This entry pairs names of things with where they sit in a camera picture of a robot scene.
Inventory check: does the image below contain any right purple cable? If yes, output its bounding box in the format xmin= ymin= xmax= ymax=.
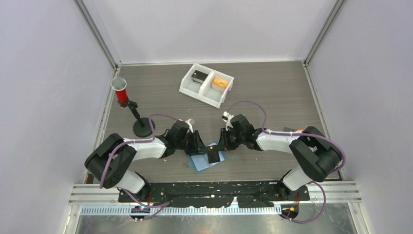
xmin=223 ymin=100 xmax=346 ymax=224

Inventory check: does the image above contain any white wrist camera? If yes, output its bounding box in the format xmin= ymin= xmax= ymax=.
xmin=222 ymin=111 xmax=234 ymax=131
xmin=185 ymin=118 xmax=195 ymax=133

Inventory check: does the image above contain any blue leather card holder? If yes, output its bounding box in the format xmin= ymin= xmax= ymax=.
xmin=186 ymin=151 xmax=227 ymax=174

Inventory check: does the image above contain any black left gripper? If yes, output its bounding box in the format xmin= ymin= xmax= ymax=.
xmin=176 ymin=130 xmax=209 ymax=156

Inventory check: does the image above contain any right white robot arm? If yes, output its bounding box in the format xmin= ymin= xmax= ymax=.
xmin=217 ymin=112 xmax=344 ymax=200

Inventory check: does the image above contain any black card box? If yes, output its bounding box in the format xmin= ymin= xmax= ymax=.
xmin=191 ymin=70 xmax=208 ymax=84

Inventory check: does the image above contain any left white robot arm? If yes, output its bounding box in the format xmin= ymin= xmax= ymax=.
xmin=84 ymin=119 xmax=207 ymax=202

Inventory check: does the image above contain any white divided plastic bin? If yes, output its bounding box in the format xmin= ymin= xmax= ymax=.
xmin=179 ymin=63 xmax=234 ymax=109

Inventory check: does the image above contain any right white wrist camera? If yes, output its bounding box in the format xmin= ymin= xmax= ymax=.
xmin=222 ymin=111 xmax=234 ymax=131

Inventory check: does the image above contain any orange card box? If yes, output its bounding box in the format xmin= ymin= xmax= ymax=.
xmin=211 ymin=77 xmax=229 ymax=93

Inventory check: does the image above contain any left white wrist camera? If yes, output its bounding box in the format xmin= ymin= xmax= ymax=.
xmin=185 ymin=118 xmax=195 ymax=133

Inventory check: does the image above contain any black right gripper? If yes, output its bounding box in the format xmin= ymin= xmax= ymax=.
xmin=216 ymin=127 xmax=245 ymax=152

